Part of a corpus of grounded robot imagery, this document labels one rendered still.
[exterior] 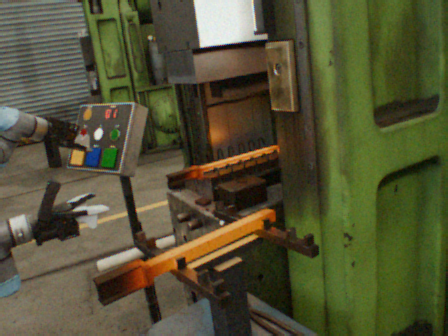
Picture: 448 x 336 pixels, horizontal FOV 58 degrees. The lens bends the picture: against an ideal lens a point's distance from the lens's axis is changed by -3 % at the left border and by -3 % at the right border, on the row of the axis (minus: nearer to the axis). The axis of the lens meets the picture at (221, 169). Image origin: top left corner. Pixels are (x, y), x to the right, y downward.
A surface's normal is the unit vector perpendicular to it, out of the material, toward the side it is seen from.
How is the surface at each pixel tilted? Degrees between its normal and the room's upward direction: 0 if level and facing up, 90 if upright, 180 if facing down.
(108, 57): 89
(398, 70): 89
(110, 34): 89
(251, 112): 90
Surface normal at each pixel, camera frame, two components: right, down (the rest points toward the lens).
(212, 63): 0.51, 0.18
